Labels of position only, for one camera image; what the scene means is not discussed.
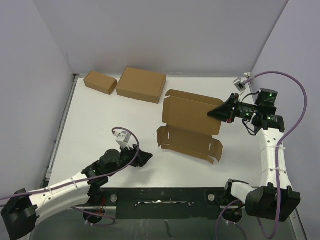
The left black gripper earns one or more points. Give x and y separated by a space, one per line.
141 158

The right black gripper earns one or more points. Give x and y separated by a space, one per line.
224 112

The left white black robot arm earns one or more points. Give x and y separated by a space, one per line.
24 210

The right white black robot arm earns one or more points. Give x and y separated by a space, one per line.
275 198

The large closed cardboard box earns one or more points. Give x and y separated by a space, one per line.
142 85

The small closed cardboard box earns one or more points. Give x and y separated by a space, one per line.
100 82

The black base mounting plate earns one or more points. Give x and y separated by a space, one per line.
162 203

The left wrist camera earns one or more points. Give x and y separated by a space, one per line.
123 138

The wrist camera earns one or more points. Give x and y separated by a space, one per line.
123 138
240 85

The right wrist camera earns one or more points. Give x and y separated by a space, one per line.
240 85

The aluminium frame rail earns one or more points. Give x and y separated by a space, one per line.
49 172

